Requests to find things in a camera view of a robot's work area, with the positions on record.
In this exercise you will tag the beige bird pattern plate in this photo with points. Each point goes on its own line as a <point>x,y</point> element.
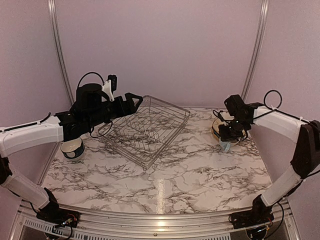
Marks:
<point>216,123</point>

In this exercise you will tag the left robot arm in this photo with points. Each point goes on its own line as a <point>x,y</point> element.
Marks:
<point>94,105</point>

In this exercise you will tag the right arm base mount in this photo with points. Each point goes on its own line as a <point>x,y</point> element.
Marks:
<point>248,218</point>

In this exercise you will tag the dark teal dotted bowl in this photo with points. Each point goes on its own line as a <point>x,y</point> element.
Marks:
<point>72,149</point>

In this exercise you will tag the light blue mug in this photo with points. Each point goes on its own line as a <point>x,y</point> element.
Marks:
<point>226,145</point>

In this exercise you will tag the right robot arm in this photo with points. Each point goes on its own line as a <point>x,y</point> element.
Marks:
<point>301,134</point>

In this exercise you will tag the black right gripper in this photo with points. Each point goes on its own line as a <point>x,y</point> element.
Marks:
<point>225,136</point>

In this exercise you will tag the blue polka dot plate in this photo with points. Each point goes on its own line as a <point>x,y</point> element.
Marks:
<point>214,129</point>

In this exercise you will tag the right aluminium frame post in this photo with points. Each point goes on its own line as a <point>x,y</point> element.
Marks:
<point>259,38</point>

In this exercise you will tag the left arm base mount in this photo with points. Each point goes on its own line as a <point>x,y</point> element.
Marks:
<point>62,218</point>

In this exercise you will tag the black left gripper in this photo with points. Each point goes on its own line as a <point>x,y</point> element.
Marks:
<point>122,111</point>

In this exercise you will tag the aluminium frame post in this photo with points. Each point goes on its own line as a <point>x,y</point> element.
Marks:
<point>59,49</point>
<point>259,38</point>

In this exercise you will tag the wire dish rack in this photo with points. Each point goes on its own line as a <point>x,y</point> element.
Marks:
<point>143,136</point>

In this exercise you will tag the left aluminium frame post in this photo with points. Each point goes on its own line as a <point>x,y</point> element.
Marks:
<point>59,49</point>

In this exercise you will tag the front aluminium rail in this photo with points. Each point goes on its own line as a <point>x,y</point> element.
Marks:
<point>106,225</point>

